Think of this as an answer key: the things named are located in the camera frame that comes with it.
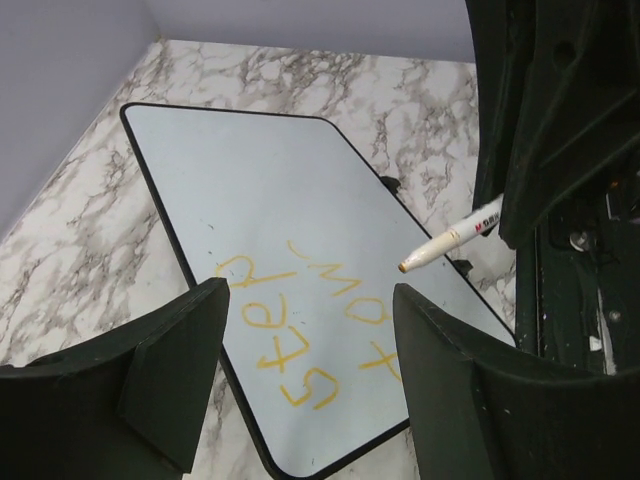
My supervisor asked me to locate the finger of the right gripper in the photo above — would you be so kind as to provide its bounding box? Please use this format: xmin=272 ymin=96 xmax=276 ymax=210
xmin=466 ymin=1 xmax=639 ymax=249

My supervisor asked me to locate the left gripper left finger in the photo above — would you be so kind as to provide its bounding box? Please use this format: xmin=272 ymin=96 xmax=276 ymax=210
xmin=1 ymin=278 xmax=230 ymax=479

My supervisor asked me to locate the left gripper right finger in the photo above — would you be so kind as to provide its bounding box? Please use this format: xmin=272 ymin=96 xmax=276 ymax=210
xmin=393 ymin=284 xmax=639 ymax=479

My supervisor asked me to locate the black framed whiteboard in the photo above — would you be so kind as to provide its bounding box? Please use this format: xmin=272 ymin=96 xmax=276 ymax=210
xmin=120 ymin=102 xmax=514 ymax=479

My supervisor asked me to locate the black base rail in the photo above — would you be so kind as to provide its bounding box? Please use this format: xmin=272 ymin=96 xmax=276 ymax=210
xmin=516 ymin=169 xmax=639 ymax=375

